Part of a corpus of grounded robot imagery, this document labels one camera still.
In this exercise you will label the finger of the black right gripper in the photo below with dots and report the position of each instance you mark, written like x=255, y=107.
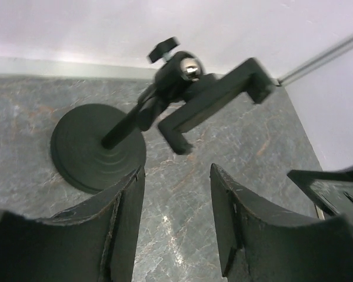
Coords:
x=331, y=192

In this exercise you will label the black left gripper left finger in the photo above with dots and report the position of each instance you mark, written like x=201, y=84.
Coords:
x=91, y=241

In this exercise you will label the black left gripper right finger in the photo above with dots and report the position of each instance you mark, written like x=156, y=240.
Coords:
x=261, y=241

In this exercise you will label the black phone stand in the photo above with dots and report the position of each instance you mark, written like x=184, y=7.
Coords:
x=94, y=145

